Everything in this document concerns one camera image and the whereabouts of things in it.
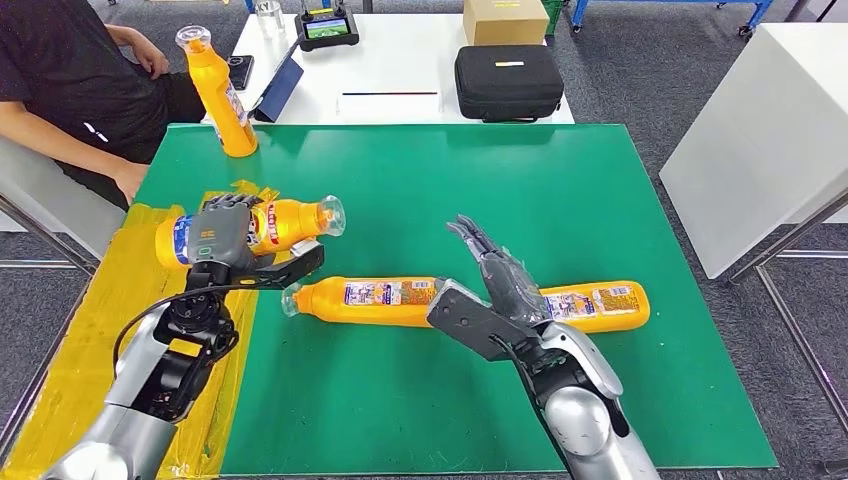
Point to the black remote controller with screen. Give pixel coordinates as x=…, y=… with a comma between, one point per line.
x=326, y=29

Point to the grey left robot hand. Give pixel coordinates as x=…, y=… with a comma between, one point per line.
x=218, y=235

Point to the black zip case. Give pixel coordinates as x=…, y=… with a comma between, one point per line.
x=507, y=85

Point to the orange juice bottle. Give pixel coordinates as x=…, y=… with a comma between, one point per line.
x=291, y=222
x=228, y=132
x=616, y=318
x=371, y=314

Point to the yellow plastic film patch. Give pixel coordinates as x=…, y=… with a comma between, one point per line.
x=79, y=344

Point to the green plastic crate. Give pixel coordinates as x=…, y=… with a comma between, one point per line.
x=551, y=16

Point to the blue metal rack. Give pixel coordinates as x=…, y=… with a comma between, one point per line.
x=662, y=2

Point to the blue tablet cover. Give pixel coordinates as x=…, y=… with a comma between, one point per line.
x=281, y=86

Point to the clear glass cup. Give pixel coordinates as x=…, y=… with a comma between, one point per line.
x=270, y=18

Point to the green table mat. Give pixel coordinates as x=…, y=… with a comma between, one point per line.
x=464, y=199

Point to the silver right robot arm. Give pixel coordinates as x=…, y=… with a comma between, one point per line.
x=583, y=424

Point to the black smartphone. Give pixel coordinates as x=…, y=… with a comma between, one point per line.
x=243, y=73

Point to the person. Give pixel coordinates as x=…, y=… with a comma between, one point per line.
x=53, y=66

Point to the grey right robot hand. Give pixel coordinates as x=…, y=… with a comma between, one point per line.
x=513, y=285

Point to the brown cardboard box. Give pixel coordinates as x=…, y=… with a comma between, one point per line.
x=503, y=22

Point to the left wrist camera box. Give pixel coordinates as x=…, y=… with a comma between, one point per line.
x=306, y=249

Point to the white desk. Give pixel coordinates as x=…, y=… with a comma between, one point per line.
x=397, y=61

